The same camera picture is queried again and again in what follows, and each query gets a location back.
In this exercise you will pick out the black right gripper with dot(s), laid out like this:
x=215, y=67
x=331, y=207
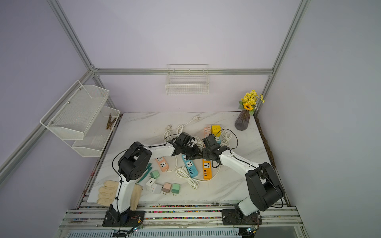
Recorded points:
x=204, y=154

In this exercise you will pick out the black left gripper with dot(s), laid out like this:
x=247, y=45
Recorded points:
x=195, y=150

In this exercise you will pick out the bright green plug adapter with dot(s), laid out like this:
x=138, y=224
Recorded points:
x=175, y=188

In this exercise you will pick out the dusty pink plug adapter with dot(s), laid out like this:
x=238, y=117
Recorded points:
x=167, y=188

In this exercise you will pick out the white USB charger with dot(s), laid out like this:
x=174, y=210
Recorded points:
x=150, y=183

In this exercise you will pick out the grey white plug adapter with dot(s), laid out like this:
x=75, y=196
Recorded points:
x=156, y=188

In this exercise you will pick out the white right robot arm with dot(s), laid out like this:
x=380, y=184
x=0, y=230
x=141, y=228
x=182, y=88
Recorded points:
x=264, y=186

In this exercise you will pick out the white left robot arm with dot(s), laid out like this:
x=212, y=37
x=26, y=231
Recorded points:
x=133, y=162

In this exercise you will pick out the yellow cube socket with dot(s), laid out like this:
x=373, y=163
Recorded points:
x=216, y=130

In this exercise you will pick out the orange power strip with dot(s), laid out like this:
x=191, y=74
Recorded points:
x=207, y=169

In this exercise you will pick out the short pink power strip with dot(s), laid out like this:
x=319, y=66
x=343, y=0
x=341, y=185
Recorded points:
x=162, y=163

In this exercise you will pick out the green coated work glove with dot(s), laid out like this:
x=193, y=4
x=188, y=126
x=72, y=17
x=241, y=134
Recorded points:
x=146, y=172

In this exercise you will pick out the purple ribbed glass vase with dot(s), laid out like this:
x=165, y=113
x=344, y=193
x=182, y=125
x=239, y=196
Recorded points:
x=242, y=121

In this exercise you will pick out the yellow artificial flower bouquet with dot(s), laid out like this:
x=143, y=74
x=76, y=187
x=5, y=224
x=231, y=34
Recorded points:
x=250, y=102

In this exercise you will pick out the brown sticks on shelf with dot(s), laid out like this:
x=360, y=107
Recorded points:
x=110, y=122

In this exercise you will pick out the beige cloth glove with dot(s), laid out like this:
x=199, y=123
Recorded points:
x=107, y=194

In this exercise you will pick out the white mesh two-tier shelf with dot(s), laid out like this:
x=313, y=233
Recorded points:
x=80, y=118

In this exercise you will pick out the white wire wall basket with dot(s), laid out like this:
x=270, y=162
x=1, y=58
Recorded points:
x=187, y=79

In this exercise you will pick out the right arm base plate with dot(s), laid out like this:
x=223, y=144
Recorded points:
x=234, y=217

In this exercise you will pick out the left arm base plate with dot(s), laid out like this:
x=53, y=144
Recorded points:
x=126, y=219

